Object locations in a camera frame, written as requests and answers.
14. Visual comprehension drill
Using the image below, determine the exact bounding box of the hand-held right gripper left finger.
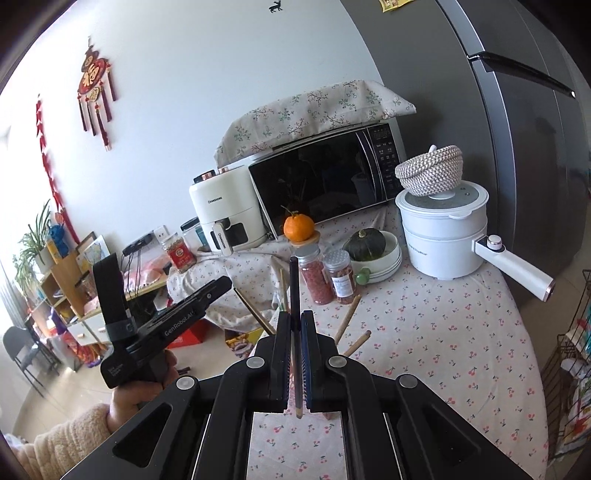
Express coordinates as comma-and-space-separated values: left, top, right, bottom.
60, 310, 296, 480

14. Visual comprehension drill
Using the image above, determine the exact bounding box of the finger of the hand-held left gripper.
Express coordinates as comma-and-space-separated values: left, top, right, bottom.
166, 276, 233, 319

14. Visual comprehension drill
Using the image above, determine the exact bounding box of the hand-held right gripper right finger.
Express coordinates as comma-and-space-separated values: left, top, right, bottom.
300, 310, 532, 480

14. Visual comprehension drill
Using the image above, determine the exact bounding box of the black chopstick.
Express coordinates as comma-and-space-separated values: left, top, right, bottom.
288, 257, 305, 420

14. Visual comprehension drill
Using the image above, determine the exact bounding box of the person's left forearm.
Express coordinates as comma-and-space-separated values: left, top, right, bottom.
9, 404, 112, 480

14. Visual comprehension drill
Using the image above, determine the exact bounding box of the person's left hand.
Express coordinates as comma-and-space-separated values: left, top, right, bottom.
107, 350, 181, 432

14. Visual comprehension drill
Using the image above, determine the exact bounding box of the red cardboard box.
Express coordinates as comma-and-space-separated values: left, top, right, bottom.
168, 318, 208, 349

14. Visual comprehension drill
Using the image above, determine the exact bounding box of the colourful printed box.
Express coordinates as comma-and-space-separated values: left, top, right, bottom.
225, 328, 264, 358

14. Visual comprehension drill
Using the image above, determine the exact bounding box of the red jar with lid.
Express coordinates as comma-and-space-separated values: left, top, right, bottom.
161, 233, 197, 271

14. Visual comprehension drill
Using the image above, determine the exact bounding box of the glass jar black lid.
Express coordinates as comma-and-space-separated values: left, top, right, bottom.
180, 217, 213, 252

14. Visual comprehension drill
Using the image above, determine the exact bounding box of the pink cloth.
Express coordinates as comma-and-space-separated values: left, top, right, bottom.
122, 258, 171, 291

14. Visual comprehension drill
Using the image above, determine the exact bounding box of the jar of red berries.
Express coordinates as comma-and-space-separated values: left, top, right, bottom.
288, 232, 334, 305

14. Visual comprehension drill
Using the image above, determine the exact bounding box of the labelled spice jar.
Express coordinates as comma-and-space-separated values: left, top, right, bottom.
323, 249, 361, 305

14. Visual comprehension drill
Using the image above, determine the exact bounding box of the power strip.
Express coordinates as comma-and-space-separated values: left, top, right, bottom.
122, 233, 153, 257

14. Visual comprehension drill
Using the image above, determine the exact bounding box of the white air fryer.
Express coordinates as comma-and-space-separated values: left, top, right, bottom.
188, 165, 269, 256

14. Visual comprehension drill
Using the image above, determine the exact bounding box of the wooden shelf unit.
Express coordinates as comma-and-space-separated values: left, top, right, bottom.
28, 249, 116, 370

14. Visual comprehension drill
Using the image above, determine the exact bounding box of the orange fruit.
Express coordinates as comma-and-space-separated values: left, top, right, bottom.
283, 208, 315, 241

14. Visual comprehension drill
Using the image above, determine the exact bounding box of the black chair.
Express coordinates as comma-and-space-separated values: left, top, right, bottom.
2, 325, 61, 384

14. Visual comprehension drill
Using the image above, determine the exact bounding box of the white bowl stack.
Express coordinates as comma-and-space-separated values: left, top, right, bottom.
344, 229, 402, 284

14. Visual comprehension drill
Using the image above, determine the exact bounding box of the dark green pumpkin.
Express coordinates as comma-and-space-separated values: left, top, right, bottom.
346, 228, 387, 262

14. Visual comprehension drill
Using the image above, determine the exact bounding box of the blue figurine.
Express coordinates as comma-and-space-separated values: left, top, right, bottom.
46, 224, 68, 259

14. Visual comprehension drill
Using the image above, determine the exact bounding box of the potted green plant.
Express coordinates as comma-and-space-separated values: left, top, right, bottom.
11, 198, 54, 287

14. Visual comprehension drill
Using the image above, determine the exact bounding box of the black microwave oven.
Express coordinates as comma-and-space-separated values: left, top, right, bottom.
247, 121, 409, 241

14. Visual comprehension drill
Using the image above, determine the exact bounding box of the white electric pot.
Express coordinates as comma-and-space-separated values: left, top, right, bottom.
394, 181, 555, 303

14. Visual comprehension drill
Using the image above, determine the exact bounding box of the floral dust cloth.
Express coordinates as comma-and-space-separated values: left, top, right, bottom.
215, 79, 416, 169

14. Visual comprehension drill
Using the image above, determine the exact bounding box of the grey refrigerator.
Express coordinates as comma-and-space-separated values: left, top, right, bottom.
339, 0, 591, 305

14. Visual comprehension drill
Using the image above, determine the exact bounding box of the picture frame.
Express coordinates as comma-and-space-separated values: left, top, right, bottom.
76, 233, 112, 273

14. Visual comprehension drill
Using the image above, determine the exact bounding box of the red wall garland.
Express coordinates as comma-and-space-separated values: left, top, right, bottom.
36, 95, 81, 245

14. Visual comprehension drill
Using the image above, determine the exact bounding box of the woven rope basket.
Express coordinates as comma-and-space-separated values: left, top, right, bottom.
394, 144, 464, 197

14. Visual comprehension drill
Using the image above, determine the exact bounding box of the red knot wall ornament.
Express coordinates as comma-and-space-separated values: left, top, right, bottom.
76, 37, 116, 151

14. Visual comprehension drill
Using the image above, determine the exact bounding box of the black wire rack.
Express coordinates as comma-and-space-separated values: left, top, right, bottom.
540, 270, 591, 462

